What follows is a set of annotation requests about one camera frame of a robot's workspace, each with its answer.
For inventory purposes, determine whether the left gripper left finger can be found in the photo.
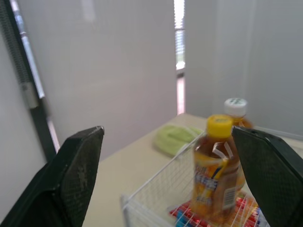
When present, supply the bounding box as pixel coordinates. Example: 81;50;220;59
0;126;105;227

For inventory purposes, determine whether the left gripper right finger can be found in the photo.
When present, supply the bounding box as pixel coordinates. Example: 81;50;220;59
232;126;303;227

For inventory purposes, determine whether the yellow-capped tea bottle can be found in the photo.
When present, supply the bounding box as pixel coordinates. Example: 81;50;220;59
190;114;246;223

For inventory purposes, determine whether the white-capped tea bottle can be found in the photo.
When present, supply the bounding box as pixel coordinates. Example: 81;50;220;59
223;97;254;130

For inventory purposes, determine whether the red snack pack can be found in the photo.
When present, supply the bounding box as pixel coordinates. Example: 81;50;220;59
168;197;269;227

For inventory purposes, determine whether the green cloth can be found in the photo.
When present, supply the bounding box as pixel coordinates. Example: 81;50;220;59
152;124;205;157

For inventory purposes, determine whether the white wire basket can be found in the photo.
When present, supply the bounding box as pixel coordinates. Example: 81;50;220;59
121;129;270;227

